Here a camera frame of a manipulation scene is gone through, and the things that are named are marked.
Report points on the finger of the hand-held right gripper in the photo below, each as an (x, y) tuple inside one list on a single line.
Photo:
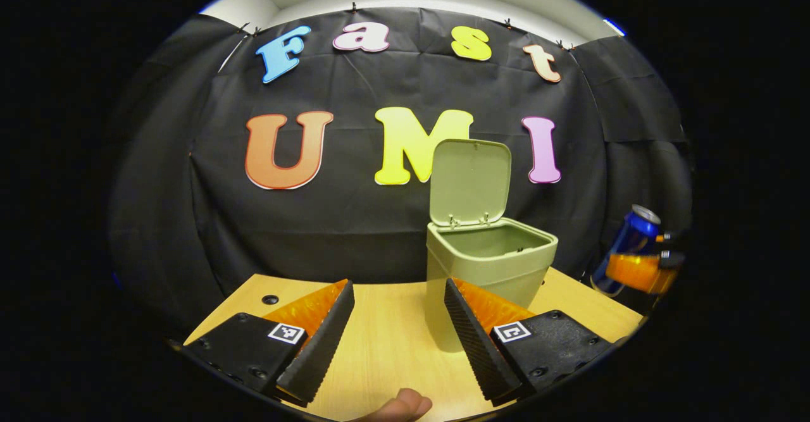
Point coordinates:
[(636, 273), (664, 237)]

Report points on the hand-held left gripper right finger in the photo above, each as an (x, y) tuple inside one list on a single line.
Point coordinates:
[(478, 343)]

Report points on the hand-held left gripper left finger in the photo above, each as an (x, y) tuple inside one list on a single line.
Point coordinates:
[(323, 343)]

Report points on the blue pop can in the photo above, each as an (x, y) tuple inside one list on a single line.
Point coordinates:
[(633, 232)]

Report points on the green desktop garbage bin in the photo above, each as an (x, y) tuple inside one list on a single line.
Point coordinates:
[(487, 264)]

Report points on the wooden desktop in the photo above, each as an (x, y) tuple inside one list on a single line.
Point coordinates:
[(392, 321)]

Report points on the black backdrop cloth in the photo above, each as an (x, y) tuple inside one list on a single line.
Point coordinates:
[(354, 232)]

